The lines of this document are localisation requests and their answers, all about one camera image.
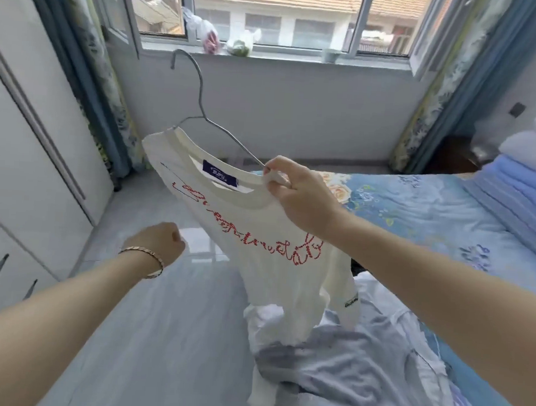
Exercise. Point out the blue folded blanket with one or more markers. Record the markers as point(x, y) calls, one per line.
point(517, 202)

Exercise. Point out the person's left hand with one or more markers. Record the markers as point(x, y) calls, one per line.
point(156, 243)

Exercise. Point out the white window frame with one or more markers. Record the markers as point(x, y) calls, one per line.
point(277, 50)

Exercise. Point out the building with orange roof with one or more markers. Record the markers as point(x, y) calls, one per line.
point(279, 11)

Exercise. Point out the grey-blue garment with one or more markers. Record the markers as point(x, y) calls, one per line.
point(330, 376)

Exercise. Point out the white plastic bag, green contents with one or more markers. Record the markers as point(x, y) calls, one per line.
point(241, 45)

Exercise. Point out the white crumpled garment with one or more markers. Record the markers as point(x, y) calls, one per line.
point(415, 354)

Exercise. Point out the white t-shirt with red print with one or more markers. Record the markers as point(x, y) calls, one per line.
point(255, 263)

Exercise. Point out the person's left forearm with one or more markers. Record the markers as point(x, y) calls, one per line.
point(56, 323)

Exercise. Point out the pale green cup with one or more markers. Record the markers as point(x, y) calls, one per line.
point(330, 56)

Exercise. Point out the person's left thumb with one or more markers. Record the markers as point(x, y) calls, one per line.
point(179, 248)

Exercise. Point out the dark brown nightstand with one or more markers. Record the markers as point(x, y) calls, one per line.
point(456, 157)

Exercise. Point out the person's right thumb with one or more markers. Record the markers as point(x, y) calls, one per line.
point(278, 193)

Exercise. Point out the person's right hand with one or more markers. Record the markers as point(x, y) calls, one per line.
point(309, 198)

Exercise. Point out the large white folded blanket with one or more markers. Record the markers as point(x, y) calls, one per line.
point(533, 153)

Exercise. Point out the white plastic bag, red contents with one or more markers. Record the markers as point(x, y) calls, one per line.
point(208, 36)

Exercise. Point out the white wardrobe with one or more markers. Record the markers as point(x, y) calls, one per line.
point(21, 158)

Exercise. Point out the person's right forearm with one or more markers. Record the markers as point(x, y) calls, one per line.
point(434, 292)

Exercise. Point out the dark wall socket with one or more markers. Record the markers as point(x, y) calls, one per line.
point(518, 110)

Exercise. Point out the blue floral curtain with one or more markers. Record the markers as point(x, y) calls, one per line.
point(443, 84)
point(98, 90)

